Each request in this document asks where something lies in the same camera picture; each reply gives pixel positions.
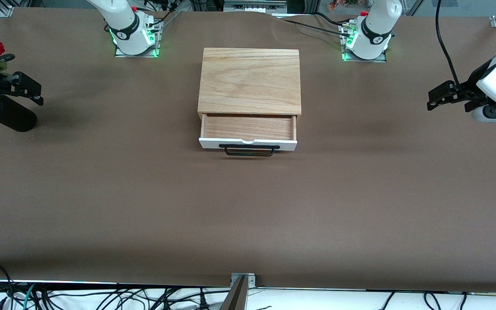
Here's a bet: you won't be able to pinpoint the white-front drawer with black handle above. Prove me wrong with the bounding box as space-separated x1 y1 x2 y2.
199 113 298 156

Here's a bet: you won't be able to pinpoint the wooden drawer cabinet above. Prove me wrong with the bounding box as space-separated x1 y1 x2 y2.
197 47 303 121

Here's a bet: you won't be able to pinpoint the black cylindrical vase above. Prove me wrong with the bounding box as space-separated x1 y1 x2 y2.
0 92 38 133

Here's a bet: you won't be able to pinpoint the brown table cover sheet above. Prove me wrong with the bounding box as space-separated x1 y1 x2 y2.
0 6 496 294

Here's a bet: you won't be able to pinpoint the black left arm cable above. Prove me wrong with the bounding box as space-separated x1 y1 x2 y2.
435 0 462 87

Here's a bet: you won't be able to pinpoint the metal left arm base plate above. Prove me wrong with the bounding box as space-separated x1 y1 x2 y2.
341 22 388 63

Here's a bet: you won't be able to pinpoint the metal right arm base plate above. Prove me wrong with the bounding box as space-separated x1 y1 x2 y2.
114 18 161 58

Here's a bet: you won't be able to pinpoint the black table cable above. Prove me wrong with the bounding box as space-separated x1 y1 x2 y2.
313 12 351 29
280 18 348 37

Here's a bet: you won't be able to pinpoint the black base connector cables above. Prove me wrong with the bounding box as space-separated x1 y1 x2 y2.
138 0 182 27

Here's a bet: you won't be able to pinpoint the teal floor cable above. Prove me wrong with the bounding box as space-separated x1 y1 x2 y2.
22 283 37 310

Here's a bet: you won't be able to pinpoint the aluminium frame rail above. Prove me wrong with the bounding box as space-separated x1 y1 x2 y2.
223 0 288 14

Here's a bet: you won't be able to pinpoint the metal table edge bracket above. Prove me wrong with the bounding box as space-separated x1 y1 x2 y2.
230 273 257 288

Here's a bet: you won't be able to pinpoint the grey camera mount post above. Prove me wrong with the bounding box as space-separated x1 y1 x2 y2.
219 276 248 310

